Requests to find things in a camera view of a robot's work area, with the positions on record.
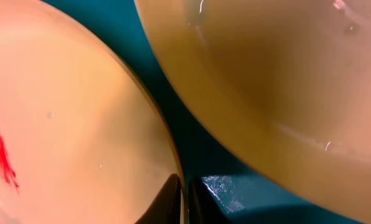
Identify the yellow plate with long stain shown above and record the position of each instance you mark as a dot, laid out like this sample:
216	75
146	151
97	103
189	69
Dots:
81	141

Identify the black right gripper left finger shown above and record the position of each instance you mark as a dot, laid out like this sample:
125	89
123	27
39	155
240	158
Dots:
166	207

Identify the yellow plate with small stain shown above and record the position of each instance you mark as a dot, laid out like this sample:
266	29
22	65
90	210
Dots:
284	85

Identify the teal plastic tray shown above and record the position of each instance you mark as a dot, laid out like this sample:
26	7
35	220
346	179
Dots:
235	193

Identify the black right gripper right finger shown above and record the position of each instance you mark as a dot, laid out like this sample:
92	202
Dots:
203	209

